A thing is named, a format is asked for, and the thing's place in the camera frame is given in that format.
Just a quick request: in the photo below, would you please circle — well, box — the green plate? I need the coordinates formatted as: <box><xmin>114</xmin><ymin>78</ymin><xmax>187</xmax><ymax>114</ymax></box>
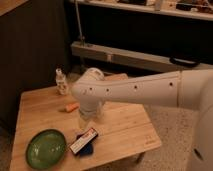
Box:
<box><xmin>25</xmin><ymin>129</ymin><xmax>67</xmax><ymax>170</ymax></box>

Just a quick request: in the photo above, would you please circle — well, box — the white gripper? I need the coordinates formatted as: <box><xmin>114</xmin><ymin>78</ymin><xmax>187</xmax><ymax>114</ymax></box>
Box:
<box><xmin>79</xmin><ymin>106</ymin><xmax>102</xmax><ymax>120</ymax></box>

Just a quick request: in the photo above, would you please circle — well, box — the small white bottle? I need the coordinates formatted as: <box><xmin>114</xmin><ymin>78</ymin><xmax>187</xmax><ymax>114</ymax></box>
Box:
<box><xmin>55</xmin><ymin>68</ymin><xmax>69</xmax><ymax>95</ymax></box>

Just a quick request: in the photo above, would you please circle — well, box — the wooden table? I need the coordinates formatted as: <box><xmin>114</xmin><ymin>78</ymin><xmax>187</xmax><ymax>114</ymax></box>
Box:
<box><xmin>9</xmin><ymin>73</ymin><xmax>163</xmax><ymax>171</ymax></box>

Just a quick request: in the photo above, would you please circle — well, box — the white red box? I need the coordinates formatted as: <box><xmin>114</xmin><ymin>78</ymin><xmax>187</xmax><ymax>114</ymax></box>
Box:
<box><xmin>69</xmin><ymin>128</ymin><xmax>98</xmax><ymax>155</ymax></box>

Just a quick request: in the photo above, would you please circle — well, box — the wooden shelf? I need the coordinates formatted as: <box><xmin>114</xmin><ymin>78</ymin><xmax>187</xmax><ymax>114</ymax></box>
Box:
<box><xmin>70</xmin><ymin>0</ymin><xmax>213</xmax><ymax>21</ymax></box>

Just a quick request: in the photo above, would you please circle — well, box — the blue cloth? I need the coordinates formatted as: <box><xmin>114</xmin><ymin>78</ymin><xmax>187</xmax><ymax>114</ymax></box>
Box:
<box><xmin>78</xmin><ymin>142</ymin><xmax>94</xmax><ymax>157</ymax></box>

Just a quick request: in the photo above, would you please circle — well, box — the orange carrot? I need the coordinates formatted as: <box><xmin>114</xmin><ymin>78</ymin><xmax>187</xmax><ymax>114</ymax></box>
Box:
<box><xmin>60</xmin><ymin>102</ymin><xmax>79</xmax><ymax>113</ymax></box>

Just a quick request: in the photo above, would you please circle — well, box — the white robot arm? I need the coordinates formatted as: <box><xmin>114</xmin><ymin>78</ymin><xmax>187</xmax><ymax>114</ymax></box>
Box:
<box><xmin>71</xmin><ymin>68</ymin><xmax>213</xmax><ymax>171</ymax></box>

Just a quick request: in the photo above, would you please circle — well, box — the long grey case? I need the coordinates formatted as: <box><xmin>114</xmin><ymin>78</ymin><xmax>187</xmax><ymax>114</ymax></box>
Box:
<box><xmin>71</xmin><ymin>41</ymin><xmax>213</xmax><ymax>72</ymax></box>

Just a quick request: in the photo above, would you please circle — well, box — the metal pole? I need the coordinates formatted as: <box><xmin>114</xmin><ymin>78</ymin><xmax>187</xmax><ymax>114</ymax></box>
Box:
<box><xmin>74</xmin><ymin>0</ymin><xmax>85</xmax><ymax>46</ymax></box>

